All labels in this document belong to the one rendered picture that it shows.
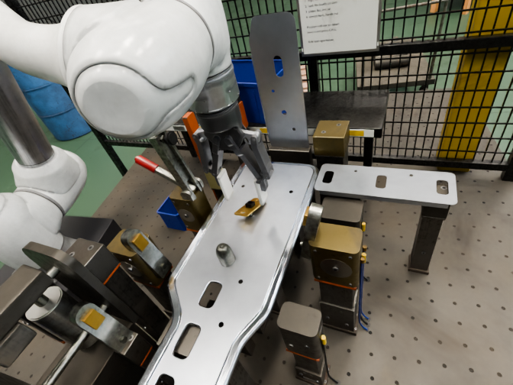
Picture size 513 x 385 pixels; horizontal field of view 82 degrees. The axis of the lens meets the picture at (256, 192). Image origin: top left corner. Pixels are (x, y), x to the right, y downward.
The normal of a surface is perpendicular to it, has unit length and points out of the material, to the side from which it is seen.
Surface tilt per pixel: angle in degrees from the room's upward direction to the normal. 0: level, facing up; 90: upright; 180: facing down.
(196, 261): 0
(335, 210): 0
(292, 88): 90
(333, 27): 90
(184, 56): 80
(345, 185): 0
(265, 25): 90
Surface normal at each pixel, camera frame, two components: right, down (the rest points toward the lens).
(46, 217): 0.97, -0.11
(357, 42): -0.37, 0.69
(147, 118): 0.44, 0.73
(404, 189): -0.21, -0.72
